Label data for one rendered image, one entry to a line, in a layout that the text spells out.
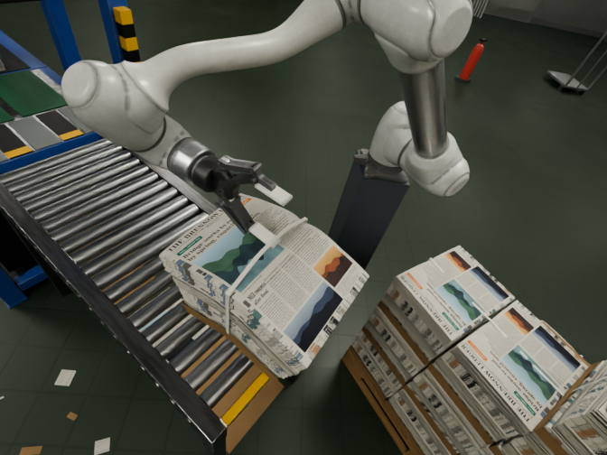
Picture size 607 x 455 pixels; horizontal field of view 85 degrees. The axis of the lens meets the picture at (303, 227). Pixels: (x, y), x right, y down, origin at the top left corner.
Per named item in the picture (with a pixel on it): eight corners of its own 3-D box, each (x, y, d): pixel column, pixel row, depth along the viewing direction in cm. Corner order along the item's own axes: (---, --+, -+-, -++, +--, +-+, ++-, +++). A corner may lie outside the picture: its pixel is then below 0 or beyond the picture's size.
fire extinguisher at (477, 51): (456, 83, 490) (478, 40, 446) (451, 75, 507) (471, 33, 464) (471, 86, 492) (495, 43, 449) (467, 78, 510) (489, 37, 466)
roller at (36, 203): (144, 168, 149) (142, 159, 146) (28, 219, 121) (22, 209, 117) (137, 162, 151) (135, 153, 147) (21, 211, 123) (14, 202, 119)
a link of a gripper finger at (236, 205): (219, 190, 69) (216, 191, 70) (247, 234, 73) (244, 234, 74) (232, 181, 72) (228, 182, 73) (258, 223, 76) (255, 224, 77)
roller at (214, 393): (310, 302, 119) (316, 299, 115) (205, 413, 90) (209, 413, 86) (300, 292, 119) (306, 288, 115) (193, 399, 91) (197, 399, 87)
